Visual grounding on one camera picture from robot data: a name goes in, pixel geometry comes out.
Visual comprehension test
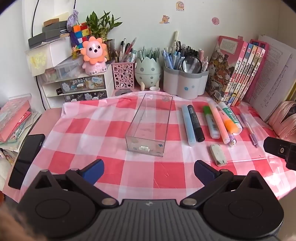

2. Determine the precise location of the clear plastic box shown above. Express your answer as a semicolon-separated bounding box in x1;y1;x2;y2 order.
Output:
125;93;173;157

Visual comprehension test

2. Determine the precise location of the light blue marker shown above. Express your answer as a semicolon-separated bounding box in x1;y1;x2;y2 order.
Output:
181;105;197;147

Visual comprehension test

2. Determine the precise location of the white cardboard box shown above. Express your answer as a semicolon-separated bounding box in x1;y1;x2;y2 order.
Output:
48;42;74;67

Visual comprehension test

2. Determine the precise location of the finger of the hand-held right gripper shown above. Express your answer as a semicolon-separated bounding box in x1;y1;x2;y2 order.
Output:
263;137;296;171

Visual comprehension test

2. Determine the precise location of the stack of printed papers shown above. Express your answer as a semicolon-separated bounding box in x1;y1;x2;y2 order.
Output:
248;35;296;122

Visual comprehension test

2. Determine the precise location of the white eraser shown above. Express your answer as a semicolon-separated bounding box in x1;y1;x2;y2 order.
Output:
210;144;227;166

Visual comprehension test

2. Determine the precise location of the pink spine cartoon book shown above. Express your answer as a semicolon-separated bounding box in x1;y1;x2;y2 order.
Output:
206;35;248;103

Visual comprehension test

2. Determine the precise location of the black marker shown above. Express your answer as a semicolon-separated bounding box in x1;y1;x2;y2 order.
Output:
187;105;206;142

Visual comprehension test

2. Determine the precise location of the pink checkered tablecloth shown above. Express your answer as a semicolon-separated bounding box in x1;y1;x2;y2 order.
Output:
2;90;296;207

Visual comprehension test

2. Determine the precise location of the stack of pink books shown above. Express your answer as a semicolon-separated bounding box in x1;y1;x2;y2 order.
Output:
0;98;33;143

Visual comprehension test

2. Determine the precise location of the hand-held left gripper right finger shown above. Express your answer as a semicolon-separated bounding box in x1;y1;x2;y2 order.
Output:
180;160;270;207

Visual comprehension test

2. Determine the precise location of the purple cartoon dome pen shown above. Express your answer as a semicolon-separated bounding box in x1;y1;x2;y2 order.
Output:
225;131;238;147

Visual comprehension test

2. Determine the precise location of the colourful puzzle cube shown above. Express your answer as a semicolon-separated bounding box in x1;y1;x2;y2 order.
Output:
73;22;90;49

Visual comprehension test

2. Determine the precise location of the pink mesh pen holder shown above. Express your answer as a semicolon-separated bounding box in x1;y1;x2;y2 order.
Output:
112;62;135;90

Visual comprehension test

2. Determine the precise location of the green egg pen holder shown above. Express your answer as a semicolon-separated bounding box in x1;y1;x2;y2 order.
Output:
134;57;162;91

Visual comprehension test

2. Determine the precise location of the orange highlighter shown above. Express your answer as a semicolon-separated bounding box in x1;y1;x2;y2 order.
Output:
221;109;239;135

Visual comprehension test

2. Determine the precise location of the black wall cable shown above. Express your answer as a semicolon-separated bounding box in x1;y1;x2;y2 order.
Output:
31;0;39;37

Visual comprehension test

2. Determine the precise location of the bundle of blue pens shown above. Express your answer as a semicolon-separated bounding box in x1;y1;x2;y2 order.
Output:
162;30;210;72

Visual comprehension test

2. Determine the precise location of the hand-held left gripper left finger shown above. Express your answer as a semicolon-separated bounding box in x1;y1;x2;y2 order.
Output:
30;159;118;207

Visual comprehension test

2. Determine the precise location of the green highlighter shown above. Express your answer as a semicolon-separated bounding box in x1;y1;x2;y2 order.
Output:
203;106;221;139

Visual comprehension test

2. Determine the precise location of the white drawer unit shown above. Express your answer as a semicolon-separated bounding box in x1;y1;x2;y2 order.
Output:
37;68;115;109

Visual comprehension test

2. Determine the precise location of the green white glue stick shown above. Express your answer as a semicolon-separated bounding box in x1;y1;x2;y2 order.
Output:
218;101;243;137

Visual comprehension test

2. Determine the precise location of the stack of grey boxes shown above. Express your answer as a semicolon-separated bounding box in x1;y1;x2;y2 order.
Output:
28;20;70;49

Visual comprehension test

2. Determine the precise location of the pink pencil case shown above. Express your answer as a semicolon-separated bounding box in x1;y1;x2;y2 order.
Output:
269;101;296;139

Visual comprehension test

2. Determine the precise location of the clear pouch of yellow clips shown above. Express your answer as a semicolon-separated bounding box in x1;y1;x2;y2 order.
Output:
25;50;50;77

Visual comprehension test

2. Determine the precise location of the pink lion toy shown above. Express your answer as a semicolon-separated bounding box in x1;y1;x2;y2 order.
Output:
80;37;109;76

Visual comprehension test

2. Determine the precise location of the bundle of green pens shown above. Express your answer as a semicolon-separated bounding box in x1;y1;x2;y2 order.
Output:
136;46;161;62

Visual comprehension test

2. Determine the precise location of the peach pink highlighter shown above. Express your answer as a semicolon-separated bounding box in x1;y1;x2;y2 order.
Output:
207;99;230;144

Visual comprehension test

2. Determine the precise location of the purple sachet bag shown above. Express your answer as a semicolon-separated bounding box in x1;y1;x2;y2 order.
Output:
67;10;80;29

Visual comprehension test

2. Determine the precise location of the lucky bamboo plant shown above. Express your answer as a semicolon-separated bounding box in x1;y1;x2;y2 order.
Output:
86;10;123;63

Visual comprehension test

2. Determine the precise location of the black magnifying glass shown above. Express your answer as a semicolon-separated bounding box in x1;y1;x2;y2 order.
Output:
181;56;203;73

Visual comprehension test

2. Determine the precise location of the black drawer side cable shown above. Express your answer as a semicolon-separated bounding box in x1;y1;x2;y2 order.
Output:
35;76;47;110

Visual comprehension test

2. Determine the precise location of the dark pencil lead case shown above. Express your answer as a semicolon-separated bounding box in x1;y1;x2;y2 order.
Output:
232;109;245;131

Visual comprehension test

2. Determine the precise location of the blue spine cartoon book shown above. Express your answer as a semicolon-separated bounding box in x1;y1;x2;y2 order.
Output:
225;43;252;105

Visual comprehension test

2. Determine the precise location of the grey white flower pen holder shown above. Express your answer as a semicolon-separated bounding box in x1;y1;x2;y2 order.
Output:
163;64;210;100

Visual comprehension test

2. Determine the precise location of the black smartphone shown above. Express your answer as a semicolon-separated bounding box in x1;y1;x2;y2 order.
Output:
8;134;46;190

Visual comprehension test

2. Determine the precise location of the lilac mechanical pencil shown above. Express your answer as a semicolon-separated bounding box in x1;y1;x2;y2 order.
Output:
240;113;259;148

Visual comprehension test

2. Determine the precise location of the clear storage box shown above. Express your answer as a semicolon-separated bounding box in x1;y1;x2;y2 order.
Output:
43;57;86;81

